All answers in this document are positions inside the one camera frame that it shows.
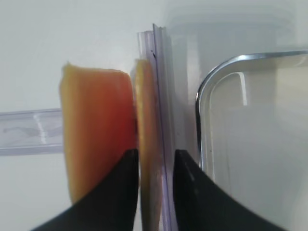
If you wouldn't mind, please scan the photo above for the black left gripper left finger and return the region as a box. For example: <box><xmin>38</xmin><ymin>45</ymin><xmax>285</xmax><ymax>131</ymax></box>
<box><xmin>35</xmin><ymin>149</ymin><xmax>139</xmax><ymax>231</ymax></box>

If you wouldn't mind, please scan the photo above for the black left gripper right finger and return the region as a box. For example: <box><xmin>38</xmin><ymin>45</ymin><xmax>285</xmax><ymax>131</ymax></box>
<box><xmin>173</xmin><ymin>150</ymin><xmax>308</xmax><ymax>231</ymax></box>

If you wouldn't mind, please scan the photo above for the orange cheese slice front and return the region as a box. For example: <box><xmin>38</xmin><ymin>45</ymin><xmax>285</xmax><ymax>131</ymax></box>
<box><xmin>134</xmin><ymin>60</ymin><xmax>162</xmax><ymax>231</ymax></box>

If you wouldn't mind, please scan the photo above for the orange cheese slice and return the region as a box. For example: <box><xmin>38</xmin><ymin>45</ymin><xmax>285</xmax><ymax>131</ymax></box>
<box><xmin>60</xmin><ymin>64</ymin><xmax>136</xmax><ymax>203</ymax></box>
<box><xmin>134</xmin><ymin>60</ymin><xmax>162</xmax><ymax>231</ymax></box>

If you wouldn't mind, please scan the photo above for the orange cheese slice rear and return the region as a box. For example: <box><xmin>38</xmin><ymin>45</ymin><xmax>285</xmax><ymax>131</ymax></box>
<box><xmin>60</xmin><ymin>64</ymin><xmax>136</xmax><ymax>203</ymax></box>

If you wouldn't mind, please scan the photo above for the clear track cheese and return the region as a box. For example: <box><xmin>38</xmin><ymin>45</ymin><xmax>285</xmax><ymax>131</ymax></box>
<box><xmin>0</xmin><ymin>109</ymin><xmax>63</xmax><ymax>156</ymax></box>

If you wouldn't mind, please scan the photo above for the white rectangular tray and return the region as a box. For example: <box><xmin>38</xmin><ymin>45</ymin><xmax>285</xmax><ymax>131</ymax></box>
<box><xmin>195</xmin><ymin>50</ymin><xmax>308</xmax><ymax>191</ymax></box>

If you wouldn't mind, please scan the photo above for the clear acrylic rail left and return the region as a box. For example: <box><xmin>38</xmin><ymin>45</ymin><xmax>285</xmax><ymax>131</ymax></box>
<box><xmin>138</xmin><ymin>24</ymin><xmax>178</xmax><ymax>231</ymax></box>

